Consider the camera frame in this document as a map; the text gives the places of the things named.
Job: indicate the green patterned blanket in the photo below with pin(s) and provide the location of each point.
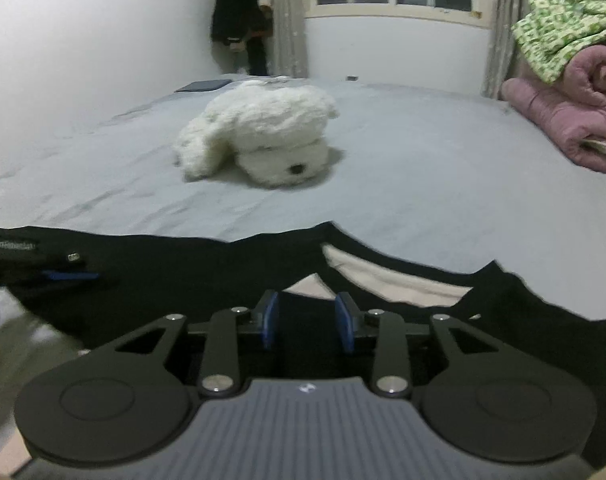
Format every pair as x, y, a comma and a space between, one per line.
554, 31

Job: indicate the pink rolled quilt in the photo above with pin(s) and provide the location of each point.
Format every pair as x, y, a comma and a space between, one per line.
571, 112

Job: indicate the beige black raglan shirt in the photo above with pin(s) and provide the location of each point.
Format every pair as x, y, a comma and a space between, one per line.
143, 278

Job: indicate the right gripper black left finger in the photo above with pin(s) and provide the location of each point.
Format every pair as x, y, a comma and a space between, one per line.
128, 399

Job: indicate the dark tablet on bed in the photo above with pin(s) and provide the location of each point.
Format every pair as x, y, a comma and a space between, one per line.
204, 86

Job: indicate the white lace curtain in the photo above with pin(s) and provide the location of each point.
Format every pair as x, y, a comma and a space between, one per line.
289, 39

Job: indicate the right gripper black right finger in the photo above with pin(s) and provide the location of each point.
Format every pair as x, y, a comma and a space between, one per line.
484, 397

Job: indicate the right side lace curtain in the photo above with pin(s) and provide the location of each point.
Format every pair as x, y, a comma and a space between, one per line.
504, 59

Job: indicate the hanging black coat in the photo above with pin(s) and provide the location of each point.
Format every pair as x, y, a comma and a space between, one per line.
244, 25

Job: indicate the white plush dog toy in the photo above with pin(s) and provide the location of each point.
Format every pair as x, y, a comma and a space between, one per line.
272, 129

